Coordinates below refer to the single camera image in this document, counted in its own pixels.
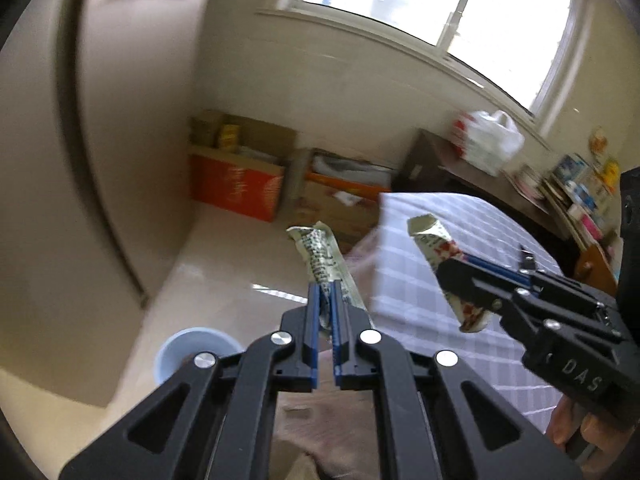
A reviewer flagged wooden bookshelf with items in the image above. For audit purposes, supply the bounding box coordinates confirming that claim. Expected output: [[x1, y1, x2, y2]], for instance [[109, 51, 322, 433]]
[[538, 154, 618, 252]]

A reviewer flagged window with white frame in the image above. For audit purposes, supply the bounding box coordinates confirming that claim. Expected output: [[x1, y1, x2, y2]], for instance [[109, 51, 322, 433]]
[[259, 0, 587, 139]]

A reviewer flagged yellow duck toy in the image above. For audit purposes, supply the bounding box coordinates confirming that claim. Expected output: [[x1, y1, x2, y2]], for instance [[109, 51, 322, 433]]
[[600, 157, 620, 193]]

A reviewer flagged light blue trash bin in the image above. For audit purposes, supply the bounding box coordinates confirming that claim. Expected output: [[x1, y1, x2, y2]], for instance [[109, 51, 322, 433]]
[[153, 327, 244, 386]]

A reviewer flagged red cardboard box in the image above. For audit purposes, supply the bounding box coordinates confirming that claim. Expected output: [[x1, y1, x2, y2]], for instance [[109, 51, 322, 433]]
[[189, 110, 297, 222]]

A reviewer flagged orange brown cardboard box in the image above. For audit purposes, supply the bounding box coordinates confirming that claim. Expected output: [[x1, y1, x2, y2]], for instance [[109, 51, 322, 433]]
[[291, 148, 395, 254]]

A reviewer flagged person right hand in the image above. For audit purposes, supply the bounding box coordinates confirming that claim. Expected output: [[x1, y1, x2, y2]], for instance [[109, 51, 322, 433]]
[[546, 396, 640, 480]]

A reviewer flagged wooden chair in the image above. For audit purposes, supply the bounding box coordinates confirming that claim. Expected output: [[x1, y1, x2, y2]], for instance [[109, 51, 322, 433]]
[[574, 243, 617, 297]]

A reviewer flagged white plastic shopping bag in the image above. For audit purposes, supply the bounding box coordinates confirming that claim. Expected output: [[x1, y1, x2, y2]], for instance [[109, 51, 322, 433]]
[[448, 110, 525, 177]]

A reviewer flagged yellow small box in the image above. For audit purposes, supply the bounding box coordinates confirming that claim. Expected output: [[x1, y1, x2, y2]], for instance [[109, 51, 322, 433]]
[[216, 124, 242, 154]]

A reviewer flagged dark wooden side table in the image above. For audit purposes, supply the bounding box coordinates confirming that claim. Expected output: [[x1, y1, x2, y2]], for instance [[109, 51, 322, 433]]
[[392, 129, 570, 243]]

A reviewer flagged grey checked tablecloth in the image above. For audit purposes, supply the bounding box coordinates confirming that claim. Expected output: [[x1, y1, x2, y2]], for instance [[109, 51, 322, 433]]
[[366, 192, 572, 434]]

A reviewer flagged beige sliding door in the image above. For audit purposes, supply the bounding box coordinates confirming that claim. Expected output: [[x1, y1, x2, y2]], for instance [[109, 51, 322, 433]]
[[1, 0, 207, 406]]

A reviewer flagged round wall decoration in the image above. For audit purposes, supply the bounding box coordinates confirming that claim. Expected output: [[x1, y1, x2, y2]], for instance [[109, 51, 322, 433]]
[[588, 127, 608, 157]]

